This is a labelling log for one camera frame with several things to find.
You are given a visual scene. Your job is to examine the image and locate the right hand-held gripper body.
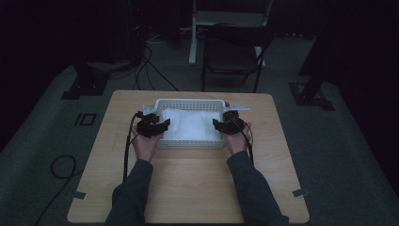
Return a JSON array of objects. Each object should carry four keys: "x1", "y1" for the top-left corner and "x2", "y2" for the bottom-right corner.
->
[{"x1": 221, "y1": 105, "x2": 251, "y2": 127}]

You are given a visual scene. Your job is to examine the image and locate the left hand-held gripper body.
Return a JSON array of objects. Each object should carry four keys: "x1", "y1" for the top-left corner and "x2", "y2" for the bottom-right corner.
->
[{"x1": 136, "y1": 105, "x2": 161, "y2": 127}]

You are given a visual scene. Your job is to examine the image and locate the white cloth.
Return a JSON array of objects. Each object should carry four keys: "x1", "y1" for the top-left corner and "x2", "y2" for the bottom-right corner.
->
[{"x1": 161, "y1": 107, "x2": 222, "y2": 142}]

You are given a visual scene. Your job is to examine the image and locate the white plastic basket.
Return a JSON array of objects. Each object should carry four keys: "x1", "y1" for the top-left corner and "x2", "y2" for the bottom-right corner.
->
[{"x1": 153, "y1": 98, "x2": 231, "y2": 151}]

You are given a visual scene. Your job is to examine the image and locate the person's right hand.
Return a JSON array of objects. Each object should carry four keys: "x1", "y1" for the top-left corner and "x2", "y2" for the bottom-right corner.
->
[{"x1": 220, "y1": 121, "x2": 254, "y2": 156}]

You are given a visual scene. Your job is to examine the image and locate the person's left hand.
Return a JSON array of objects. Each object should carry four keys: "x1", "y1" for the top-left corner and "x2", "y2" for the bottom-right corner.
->
[{"x1": 130, "y1": 123, "x2": 165, "y2": 164}]

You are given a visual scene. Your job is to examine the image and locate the black folding chair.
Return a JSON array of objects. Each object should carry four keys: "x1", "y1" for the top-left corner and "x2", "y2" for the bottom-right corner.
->
[{"x1": 200, "y1": 23, "x2": 275, "y2": 94}]

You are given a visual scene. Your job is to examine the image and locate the black floor tape marking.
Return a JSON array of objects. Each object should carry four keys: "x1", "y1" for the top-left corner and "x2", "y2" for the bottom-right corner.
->
[{"x1": 73, "y1": 112, "x2": 98, "y2": 127}]

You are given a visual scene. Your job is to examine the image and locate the black stand with base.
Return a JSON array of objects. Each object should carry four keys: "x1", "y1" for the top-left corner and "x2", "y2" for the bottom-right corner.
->
[
  {"x1": 60, "y1": 46, "x2": 111, "y2": 101},
  {"x1": 288, "y1": 0, "x2": 356, "y2": 112}
]

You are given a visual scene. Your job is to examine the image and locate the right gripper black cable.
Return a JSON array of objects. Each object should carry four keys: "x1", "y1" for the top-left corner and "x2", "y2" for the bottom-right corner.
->
[{"x1": 232, "y1": 116, "x2": 255, "y2": 167}]

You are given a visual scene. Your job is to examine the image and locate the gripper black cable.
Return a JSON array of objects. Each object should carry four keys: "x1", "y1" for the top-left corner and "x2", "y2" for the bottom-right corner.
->
[
  {"x1": 232, "y1": 116, "x2": 255, "y2": 167},
  {"x1": 122, "y1": 111, "x2": 143, "y2": 184}
]

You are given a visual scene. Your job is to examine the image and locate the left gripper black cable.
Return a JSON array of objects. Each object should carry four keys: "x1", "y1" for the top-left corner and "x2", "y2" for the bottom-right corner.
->
[{"x1": 122, "y1": 111, "x2": 143, "y2": 184}]

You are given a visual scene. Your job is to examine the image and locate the black floor cables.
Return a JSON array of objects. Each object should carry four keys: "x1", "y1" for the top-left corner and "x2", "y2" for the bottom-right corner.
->
[{"x1": 133, "y1": 45, "x2": 181, "y2": 92}]

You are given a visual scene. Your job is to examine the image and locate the looped black floor cable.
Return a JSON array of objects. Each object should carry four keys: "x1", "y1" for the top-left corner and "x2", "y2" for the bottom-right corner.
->
[{"x1": 33, "y1": 153, "x2": 86, "y2": 226}]

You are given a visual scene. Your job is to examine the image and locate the white desk frame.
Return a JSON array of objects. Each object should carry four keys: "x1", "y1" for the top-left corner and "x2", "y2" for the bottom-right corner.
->
[{"x1": 187, "y1": 0, "x2": 275, "y2": 68}]

